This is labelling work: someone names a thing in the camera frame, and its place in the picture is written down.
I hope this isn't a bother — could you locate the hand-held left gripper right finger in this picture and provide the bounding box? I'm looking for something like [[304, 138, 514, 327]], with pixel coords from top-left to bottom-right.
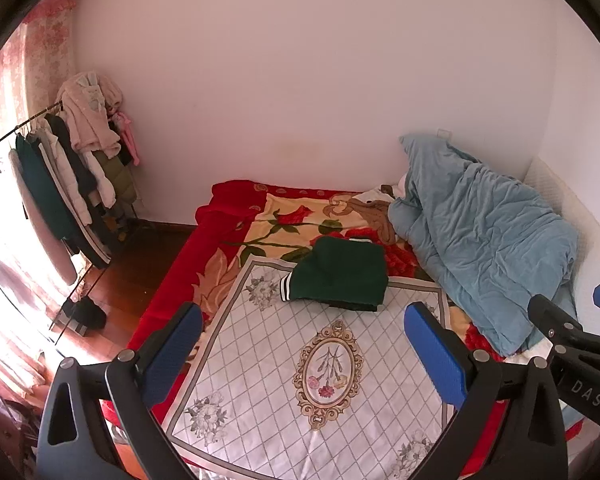
[[403, 301, 569, 480]]

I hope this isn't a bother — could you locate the pink floral curtain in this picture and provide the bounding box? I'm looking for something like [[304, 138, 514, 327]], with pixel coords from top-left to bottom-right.
[[0, 0, 79, 411]]

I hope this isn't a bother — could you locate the red floral blanket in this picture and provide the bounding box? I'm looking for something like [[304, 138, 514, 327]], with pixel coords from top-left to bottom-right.
[[97, 180, 583, 480]]

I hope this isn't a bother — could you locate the pink garment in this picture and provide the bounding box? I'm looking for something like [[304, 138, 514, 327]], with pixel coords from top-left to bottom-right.
[[112, 110, 142, 167]]

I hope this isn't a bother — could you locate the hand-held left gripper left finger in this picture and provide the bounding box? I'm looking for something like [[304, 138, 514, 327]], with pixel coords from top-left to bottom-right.
[[36, 301, 204, 480]]

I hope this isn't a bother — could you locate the green and white varsity jacket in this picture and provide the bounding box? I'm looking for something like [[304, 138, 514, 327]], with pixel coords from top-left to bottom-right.
[[279, 235, 390, 314]]

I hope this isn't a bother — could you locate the beige fuzzy garment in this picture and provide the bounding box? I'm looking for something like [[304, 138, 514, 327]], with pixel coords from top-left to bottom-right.
[[56, 72, 125, 160]]

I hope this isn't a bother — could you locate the white pillow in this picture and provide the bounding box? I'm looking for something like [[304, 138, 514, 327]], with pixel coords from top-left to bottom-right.
[[361, 174, 407, 202]]

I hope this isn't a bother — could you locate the light blue duvet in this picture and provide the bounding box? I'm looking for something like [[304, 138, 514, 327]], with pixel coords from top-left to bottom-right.
[[387, 132, 582, 359]]

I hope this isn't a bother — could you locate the white diamond-patterned bed cloth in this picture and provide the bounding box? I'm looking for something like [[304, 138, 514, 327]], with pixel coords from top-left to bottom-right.
[[161, 254, 457, 480]]

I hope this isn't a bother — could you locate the black cloth bundle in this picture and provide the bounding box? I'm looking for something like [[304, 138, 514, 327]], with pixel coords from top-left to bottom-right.
[[66, 296, 108, 332]]

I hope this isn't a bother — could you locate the white folded cloth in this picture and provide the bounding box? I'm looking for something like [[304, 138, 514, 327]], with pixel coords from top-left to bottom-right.
[[506, 341, 552, 368]]

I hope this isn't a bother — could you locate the metal clothes rack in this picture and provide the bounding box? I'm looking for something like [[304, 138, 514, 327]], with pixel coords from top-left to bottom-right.
[[0, 101, 148, 347]]

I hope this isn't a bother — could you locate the row of hanging clothes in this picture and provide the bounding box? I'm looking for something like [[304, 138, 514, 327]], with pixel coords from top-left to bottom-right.
[[7, 110, 142, 283]]

